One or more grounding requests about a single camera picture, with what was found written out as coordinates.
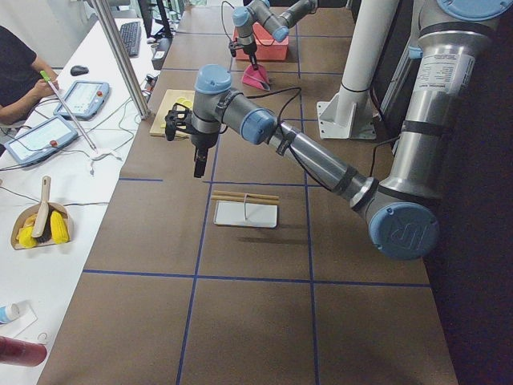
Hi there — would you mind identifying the wooden dustpan with corn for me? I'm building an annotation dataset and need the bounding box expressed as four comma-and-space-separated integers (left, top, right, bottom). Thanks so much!
10, 176, 73, 249

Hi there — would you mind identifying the bamboo rod outer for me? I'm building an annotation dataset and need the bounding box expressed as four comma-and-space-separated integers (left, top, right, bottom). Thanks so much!
212, 190, 279, 200

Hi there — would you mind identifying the teach pendant far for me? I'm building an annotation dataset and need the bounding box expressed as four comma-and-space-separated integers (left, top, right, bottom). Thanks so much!
63, 80, 111, 121

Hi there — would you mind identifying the pink plastic bin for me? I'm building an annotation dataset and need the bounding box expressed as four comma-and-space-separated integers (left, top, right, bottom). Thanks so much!
228, 22, 289, 62

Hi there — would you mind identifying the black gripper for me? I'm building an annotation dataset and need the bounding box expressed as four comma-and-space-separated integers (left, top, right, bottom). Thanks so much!
228, 38, 259, 70
164, 103, 220, 178

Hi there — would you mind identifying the red cylinder bottle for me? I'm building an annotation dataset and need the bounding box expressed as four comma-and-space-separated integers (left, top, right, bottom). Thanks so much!
1, 336, 47, 367

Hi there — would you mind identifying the pink and grey cloth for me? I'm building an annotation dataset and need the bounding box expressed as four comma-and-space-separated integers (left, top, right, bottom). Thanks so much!
241, 64, 271, 91

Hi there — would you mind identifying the black keyboard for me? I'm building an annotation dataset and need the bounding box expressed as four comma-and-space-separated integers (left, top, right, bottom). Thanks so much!
119, 21, 141, 58

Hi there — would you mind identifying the white blue tube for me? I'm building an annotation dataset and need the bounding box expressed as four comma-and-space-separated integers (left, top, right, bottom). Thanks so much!
0, 303, 20, 325

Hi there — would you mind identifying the teach pendant near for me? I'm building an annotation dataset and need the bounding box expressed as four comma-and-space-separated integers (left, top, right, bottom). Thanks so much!
5, 116, 78, 165

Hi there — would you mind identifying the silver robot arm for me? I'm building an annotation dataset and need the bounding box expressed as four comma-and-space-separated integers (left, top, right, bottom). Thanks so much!
182, 1, 512, 261
228, 0, 318, 70

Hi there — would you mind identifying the aluminium frame post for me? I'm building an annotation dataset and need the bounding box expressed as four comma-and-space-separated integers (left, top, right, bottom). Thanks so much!
91, 0, 151, 120

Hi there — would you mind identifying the white rectangular tray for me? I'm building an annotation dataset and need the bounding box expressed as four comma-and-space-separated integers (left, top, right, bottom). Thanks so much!
213, 201, 278, 229

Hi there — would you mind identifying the person in black shirt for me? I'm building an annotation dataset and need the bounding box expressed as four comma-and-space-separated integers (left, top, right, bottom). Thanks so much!
1, 26, 59, 125

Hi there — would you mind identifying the teach pendant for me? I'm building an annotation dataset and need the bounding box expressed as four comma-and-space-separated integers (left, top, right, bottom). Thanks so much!
63, 80, 111, 121
5, 116, 78, 165

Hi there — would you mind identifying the black computer mouse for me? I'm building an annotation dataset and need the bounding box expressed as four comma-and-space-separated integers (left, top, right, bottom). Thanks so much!
70, 65, 89, 76

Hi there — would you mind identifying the bamboo cutting board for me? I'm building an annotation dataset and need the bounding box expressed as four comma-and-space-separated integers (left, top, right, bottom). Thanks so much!
149, 88, 197, 140

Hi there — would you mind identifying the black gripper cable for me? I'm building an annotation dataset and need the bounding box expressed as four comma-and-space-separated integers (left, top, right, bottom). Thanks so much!
220, 0, 249, 45

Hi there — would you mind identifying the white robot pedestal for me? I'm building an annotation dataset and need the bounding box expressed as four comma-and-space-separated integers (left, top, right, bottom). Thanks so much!
317, 0, 399, 140

